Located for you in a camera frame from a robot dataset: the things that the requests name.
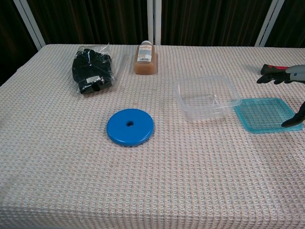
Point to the pink waffle tablecloth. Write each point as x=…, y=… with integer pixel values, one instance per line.
x=143, y=181

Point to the brown liquid plastic bottle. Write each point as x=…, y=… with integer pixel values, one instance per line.
x=145, y=64

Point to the teal container lid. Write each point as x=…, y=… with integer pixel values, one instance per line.
x=264, y=114

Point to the blue round disc with hole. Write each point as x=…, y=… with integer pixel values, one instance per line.
x=133, y=133

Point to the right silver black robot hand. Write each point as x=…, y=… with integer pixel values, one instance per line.
x=297, y=74

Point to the black pleated curtain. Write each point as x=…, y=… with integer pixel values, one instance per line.
x=95, y=21

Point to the black gloves in clear bag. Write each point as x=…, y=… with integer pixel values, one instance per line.
x=91, y=69

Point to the clear plastic container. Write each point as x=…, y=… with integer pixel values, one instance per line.
x=202, y=100

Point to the white frame post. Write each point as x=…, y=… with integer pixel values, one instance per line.
x=29, y=23
x=154, y=21
x=269, y=23

